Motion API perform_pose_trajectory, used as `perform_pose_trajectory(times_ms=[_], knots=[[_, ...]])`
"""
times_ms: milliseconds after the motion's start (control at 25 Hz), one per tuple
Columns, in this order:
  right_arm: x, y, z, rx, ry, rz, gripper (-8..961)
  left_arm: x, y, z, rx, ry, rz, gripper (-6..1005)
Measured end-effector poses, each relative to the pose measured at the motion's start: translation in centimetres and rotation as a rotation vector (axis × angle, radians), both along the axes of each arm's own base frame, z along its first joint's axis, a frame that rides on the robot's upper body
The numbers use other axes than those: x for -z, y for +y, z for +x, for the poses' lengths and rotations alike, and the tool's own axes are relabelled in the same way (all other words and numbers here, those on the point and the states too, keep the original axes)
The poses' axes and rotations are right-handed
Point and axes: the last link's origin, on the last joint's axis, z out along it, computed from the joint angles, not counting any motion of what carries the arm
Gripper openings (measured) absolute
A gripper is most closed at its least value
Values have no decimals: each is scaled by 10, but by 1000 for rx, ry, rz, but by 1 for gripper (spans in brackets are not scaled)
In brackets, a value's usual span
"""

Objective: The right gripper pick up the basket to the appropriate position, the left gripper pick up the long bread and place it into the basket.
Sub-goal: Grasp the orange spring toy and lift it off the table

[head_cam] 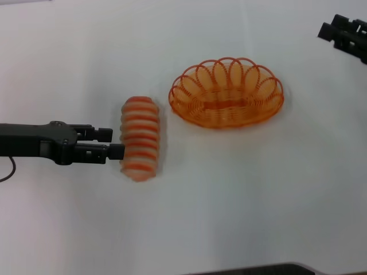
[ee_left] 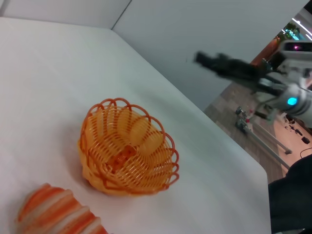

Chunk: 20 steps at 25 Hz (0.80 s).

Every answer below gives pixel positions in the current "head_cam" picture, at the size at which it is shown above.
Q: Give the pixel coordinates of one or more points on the orange striped bread roll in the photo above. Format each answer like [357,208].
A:
[140,137]

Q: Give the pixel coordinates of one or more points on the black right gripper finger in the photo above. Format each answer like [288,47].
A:
[344,41]
[354,24]

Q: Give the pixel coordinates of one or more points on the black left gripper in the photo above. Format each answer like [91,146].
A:
[31,140]

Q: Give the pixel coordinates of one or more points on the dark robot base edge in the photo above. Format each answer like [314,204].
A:
[252,269]

